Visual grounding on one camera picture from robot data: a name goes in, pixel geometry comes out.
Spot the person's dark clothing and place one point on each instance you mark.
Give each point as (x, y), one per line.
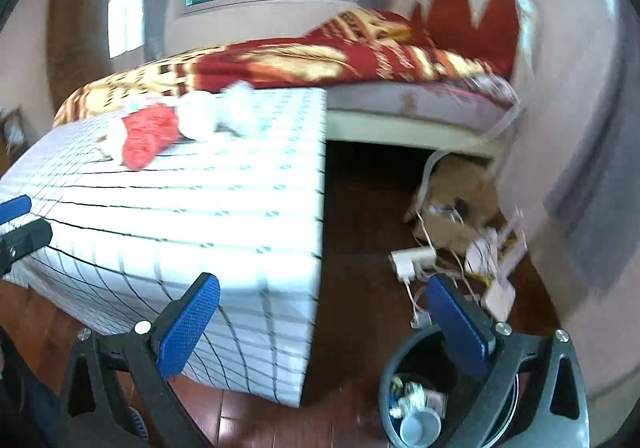
(25, 403)

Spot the white router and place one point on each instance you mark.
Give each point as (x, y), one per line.
(499, 300)

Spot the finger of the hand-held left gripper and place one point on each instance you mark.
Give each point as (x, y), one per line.
(30, 240)
(15, 209)

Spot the blue striped slipper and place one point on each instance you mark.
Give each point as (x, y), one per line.
(137, 420)

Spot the white cup with blue rim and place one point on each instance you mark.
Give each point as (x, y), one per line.
(420, 428)

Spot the brown wooden wardrobe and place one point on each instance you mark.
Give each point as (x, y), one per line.
(75, 38)

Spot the red and white headboard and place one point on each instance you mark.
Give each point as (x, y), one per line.
(470, 23)

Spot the small window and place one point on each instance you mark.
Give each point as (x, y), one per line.
(125, 8)

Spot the table with grid tablecloth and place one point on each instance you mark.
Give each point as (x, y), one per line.
(175, 208)

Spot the white modem box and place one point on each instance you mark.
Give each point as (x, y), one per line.
(482, 253)

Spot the bed with red blanket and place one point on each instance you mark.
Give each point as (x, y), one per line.
(300, 58)

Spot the black trash bin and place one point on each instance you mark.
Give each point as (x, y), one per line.
(410, 358)

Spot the black power adapter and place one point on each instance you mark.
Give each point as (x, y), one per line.
(460, 207)

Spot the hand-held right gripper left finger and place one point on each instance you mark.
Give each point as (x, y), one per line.
(190, 323)

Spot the floral pillow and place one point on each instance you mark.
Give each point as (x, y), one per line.
(492, 88)

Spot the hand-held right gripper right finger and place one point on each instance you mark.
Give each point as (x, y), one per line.
(457, 323)

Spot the white bed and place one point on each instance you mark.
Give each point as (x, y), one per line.
(400, 103)

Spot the white power strip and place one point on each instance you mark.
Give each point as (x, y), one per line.
(412, 262)

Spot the open cardboard box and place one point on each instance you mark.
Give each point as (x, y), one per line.
(465, 178)

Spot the red plastic bag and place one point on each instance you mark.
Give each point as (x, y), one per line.
(147, 138)

